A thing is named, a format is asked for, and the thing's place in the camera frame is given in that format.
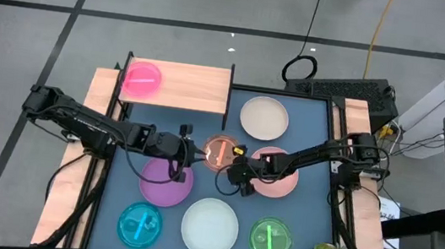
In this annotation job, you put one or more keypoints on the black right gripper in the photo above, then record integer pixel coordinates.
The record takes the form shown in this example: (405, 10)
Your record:
(255, 169)

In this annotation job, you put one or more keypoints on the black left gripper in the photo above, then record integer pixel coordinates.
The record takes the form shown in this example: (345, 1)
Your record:
(166, 145)

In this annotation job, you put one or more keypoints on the orange transparent plate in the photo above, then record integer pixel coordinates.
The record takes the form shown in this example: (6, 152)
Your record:
(215, 151)

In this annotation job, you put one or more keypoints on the salmon pink plate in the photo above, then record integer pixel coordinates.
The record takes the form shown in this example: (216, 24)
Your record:
(283, 187)

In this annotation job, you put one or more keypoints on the purple plate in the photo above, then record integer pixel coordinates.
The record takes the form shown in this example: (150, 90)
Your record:
(158, 195)

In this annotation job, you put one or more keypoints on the white plate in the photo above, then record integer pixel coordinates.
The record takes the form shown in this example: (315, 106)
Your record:
(209, 228)

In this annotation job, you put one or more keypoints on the beige plate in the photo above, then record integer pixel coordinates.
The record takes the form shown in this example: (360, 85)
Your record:
(264, 118)

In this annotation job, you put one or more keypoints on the green transparent plate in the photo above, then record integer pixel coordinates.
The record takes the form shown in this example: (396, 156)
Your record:
(270, 240)

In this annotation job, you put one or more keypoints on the pink transparent plate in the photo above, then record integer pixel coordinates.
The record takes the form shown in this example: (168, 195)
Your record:
(141, 79)

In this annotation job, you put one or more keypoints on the cyan transparent plate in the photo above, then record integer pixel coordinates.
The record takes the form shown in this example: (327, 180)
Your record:
(140, 225)

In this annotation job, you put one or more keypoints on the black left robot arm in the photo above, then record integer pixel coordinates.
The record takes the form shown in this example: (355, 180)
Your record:
(78, 117)

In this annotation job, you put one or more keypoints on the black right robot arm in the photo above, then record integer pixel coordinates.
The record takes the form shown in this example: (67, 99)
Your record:
(329, 152)

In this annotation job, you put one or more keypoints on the wooden side board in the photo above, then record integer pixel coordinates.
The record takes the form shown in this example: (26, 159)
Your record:
(69, 191)
(367, 227)

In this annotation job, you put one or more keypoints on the yellow power plug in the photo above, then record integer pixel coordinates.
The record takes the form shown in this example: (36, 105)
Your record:
(385, 131)

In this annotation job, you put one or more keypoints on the white paper sheet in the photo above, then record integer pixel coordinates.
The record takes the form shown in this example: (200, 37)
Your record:
(389, 211)

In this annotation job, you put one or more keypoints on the black diagonal frame strut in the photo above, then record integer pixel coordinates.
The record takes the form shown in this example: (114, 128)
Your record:
(76, 208)
(354, 247)

